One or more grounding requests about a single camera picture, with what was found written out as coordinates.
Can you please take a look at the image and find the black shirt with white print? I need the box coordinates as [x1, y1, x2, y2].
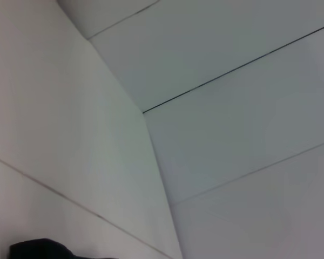
[9, 238, 79, 259]

